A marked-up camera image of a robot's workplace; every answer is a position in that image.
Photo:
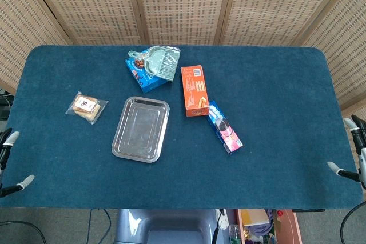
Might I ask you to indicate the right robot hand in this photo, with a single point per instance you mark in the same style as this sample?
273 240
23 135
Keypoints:
358 138

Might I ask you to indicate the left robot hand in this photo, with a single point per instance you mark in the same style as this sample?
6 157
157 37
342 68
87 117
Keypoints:
5 144

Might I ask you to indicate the sandwich cookie packet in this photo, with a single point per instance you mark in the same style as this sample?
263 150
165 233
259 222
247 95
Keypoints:
85 107

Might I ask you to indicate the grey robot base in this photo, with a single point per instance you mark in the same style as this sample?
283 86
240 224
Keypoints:
168 227

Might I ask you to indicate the stainless steel tray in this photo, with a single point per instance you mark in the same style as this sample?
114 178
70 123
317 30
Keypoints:
140 129

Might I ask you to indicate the pink storage box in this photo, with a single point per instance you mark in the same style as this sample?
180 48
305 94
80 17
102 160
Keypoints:
268 227

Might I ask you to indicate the blue pink cookie pack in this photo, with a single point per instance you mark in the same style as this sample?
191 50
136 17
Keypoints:
224 129

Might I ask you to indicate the blue snack box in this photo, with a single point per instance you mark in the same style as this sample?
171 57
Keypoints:
143 76

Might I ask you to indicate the clear plastic bottle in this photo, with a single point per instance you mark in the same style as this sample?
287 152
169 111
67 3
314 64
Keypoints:
234 234

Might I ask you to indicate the orange biscuit box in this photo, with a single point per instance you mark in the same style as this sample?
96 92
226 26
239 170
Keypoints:
194 89

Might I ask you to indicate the green mini dustpan set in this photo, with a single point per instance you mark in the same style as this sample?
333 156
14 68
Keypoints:
161 62

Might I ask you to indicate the blue table cloth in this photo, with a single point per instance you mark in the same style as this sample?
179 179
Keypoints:
183 129

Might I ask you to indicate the woven folding screen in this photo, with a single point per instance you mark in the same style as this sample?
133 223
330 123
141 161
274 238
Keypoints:
183 7

